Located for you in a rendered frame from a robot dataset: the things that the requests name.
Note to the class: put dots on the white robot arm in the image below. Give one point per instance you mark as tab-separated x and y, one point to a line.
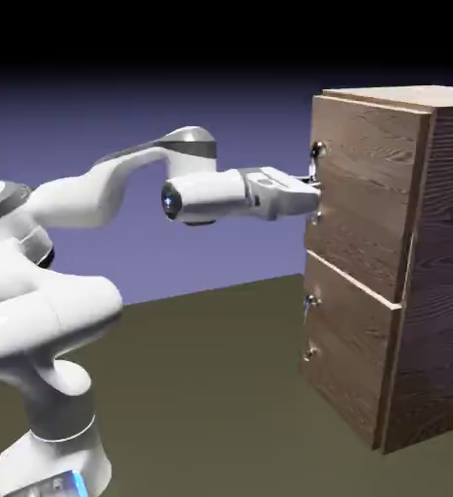
74	194

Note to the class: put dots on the wooden cabinet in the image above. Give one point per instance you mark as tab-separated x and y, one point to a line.
439	271

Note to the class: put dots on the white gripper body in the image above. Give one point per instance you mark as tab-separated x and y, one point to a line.
288	194

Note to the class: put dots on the large wooden cabinet door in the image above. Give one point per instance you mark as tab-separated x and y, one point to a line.
365	194

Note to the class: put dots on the small wooden cabinet door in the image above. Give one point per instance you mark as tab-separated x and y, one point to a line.
346	349

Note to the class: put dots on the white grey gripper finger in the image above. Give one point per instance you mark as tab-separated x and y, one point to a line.
306	180

